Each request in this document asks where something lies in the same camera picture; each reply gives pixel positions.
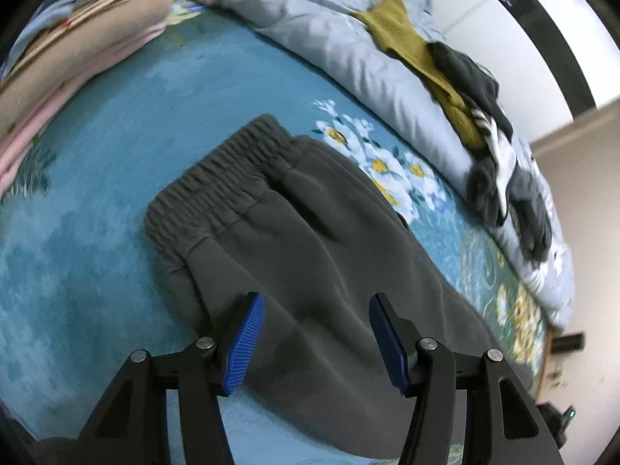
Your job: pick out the stack of folded blankets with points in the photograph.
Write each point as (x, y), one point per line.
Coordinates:
(72, 48)

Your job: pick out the dark grey sweatpants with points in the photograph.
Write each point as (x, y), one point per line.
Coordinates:
(315, 271)

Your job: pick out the blue floral bed sheet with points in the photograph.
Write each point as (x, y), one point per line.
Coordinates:
(121, 203)

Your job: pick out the black white striped garment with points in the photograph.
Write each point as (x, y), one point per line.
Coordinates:
(503, 179)

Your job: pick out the light blue folded cloth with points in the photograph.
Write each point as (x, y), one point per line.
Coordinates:
(53, 5)

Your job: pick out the olive knitted sweater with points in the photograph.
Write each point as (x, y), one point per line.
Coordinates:
(416, 48)

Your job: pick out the pink folded blanket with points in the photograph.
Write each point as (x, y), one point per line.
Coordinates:
(29, 140)

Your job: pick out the dark grey garment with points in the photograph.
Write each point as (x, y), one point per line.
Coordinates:
(470, 75)

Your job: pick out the grey floral quilt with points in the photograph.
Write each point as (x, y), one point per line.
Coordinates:
(339, 38)

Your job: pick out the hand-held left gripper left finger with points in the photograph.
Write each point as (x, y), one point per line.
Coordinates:
(244, 339)

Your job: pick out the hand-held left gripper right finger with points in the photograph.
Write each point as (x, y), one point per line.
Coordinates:
(385, 339)

